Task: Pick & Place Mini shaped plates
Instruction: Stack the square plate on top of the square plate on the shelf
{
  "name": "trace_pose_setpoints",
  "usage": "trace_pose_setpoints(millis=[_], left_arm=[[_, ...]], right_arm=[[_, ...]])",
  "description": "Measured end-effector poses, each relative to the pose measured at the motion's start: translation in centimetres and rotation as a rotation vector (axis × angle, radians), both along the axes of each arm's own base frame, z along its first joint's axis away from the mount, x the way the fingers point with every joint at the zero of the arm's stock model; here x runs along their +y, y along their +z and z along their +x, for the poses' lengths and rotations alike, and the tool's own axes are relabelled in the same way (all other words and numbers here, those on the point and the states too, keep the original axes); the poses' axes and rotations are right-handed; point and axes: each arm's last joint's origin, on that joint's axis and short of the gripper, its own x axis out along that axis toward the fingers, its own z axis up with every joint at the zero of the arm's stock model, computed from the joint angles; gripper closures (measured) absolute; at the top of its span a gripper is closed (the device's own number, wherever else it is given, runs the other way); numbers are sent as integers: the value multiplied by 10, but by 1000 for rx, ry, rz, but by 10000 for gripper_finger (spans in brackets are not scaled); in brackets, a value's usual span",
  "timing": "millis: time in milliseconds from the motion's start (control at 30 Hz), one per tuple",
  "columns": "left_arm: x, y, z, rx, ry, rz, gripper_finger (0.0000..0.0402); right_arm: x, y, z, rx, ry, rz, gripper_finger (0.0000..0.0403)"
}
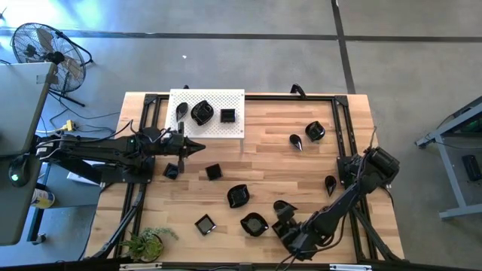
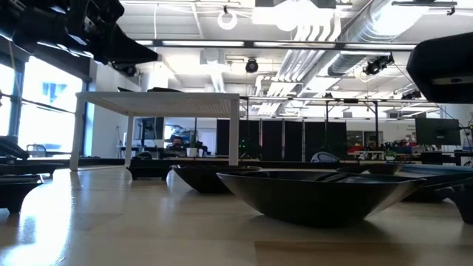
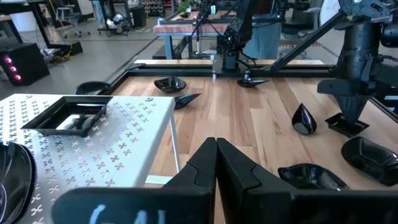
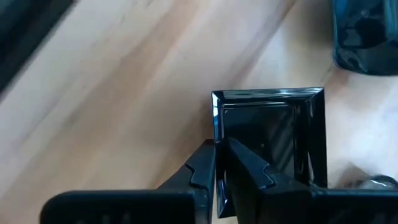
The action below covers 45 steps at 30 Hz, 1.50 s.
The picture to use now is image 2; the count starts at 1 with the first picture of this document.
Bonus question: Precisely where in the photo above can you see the white perforated metal shelf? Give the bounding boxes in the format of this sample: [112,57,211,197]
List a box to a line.
[69,91,241,171]

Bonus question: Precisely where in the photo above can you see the black white office chair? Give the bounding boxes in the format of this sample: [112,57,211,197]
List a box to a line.
[310,151,341,164]

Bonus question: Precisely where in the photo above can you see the black room divider panels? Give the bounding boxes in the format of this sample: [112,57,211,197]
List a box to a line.
[216,118,348,163]

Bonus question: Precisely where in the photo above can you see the silver ventilation duct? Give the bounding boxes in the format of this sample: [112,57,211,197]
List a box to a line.
[327,0,432,77]

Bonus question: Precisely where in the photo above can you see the black ceiling camera cluster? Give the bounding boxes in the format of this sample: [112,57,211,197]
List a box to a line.
[362,54,395,77]

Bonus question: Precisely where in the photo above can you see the black teardrop mini plate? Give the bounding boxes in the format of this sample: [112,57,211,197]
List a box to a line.
[401,165,473,203]

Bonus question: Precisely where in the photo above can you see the dark chair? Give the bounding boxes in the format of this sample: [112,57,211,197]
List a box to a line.
[25,143,49,158]

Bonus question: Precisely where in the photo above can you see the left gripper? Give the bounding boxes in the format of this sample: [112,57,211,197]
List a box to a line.
[73,0,159,66]

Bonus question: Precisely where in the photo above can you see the black leaf-shaped mini plate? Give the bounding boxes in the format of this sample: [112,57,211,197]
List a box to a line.
[217,170,427,228]
[336,163,404,175]
[169,164,264,194]
[146,86,183,94]

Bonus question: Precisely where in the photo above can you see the person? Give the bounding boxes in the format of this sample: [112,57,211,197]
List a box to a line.
[170,135,186,151]

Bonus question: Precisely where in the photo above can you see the white ring light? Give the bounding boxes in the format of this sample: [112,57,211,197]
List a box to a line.
[217,7,239,31]

